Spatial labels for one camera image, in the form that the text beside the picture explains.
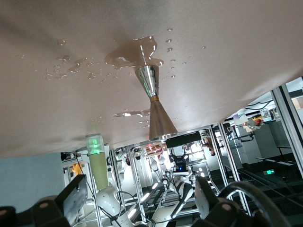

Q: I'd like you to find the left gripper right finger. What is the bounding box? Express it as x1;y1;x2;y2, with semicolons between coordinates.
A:
193;176;275;227

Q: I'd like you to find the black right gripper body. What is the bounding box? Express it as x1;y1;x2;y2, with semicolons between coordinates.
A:
170;158;189;175

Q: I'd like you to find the brown liquid puddle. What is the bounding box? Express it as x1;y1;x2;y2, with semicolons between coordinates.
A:
104;35;164;70
113;109;152;119

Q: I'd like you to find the steel double cone jigger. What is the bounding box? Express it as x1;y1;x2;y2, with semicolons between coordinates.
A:
134;65;178;140

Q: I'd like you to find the yellow-green bottle with clear base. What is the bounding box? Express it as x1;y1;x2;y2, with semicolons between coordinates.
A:
85;133;110;191

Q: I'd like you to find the aluminium frame profile structure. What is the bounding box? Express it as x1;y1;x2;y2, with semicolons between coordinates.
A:
60;77;303;227

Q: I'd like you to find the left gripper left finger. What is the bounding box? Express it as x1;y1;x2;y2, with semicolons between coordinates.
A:
0;174;88;227

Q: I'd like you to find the black background screen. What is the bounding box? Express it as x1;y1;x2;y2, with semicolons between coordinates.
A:
165;131;202;149

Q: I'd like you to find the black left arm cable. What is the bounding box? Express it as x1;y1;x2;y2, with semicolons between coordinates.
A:
217;181;292;227

